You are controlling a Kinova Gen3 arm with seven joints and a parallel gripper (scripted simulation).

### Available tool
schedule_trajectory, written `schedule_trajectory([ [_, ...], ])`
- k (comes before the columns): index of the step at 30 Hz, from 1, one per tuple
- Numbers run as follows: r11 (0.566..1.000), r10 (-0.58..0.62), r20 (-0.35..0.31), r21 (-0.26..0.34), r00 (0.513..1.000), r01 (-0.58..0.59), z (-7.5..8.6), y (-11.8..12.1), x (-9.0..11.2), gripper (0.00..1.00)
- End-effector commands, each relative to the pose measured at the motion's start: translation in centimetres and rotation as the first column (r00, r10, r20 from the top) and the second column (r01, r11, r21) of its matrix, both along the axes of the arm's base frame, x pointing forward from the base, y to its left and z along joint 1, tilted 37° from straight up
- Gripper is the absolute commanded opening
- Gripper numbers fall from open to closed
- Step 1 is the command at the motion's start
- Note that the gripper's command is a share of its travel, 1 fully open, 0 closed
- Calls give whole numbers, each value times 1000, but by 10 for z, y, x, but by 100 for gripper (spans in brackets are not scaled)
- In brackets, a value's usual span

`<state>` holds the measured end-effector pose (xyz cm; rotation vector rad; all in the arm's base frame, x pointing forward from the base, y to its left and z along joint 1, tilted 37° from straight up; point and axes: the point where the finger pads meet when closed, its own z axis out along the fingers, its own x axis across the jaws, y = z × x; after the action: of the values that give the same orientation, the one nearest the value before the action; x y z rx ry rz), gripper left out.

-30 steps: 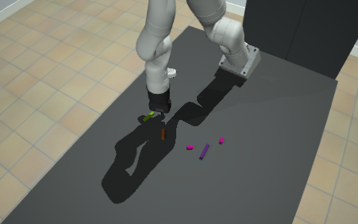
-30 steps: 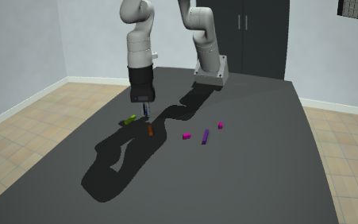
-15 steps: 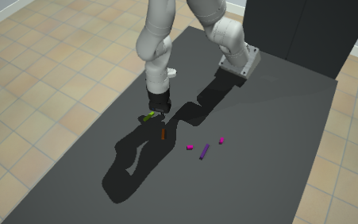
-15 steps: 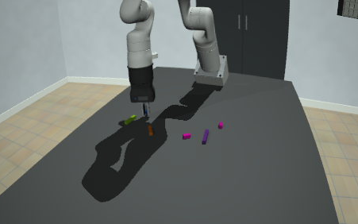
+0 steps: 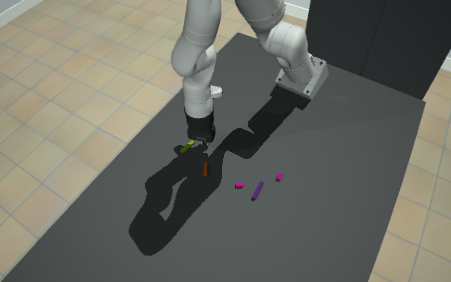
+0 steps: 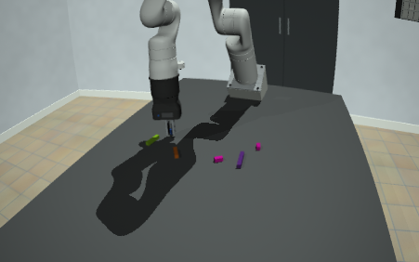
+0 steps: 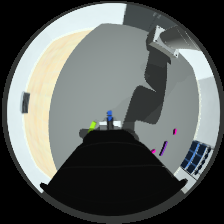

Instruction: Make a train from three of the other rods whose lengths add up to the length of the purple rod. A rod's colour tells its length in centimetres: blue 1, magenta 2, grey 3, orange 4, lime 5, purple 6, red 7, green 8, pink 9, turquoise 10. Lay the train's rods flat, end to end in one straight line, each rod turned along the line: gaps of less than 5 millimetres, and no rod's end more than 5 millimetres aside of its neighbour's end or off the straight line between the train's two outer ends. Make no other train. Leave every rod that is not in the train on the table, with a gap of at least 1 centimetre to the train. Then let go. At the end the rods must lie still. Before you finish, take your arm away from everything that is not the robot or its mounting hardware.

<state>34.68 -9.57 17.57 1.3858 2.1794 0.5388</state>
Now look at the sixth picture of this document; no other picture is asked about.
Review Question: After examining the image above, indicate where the lime green rod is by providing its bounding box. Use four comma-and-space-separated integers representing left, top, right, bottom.
146, 135, 159, 146

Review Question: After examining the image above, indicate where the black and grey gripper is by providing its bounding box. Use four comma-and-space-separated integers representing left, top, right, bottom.
149, 56, 185, 136

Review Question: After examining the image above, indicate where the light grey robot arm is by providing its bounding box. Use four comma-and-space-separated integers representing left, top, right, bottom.
139, 0, 258, 85

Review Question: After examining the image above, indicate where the purple rod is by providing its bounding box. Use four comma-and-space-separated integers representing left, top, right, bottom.
237, 151, 244, 168

